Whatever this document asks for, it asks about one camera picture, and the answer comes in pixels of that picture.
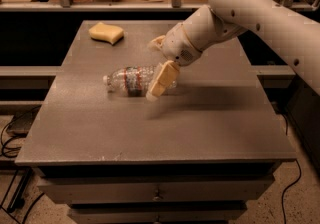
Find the yellow sponge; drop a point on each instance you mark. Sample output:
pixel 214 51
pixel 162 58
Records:
pixel 108 33

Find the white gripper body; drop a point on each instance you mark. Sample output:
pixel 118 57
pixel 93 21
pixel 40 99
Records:
pixel 176 45

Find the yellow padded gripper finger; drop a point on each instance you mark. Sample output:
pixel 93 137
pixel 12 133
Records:
pixel 156 43
pixel 165 74

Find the round drawer knob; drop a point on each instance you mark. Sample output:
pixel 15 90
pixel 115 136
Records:
pixel 157 197

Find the black power adapter box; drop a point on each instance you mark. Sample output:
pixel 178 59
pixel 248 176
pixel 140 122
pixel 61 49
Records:
pixel 20 124

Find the grey drawer cabinet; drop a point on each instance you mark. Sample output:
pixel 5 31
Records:
pixel 207 146

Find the clear plastic water bottle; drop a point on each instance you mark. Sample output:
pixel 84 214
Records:
pixel 131 81

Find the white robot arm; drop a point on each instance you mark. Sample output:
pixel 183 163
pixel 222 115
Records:
pixel 292 36

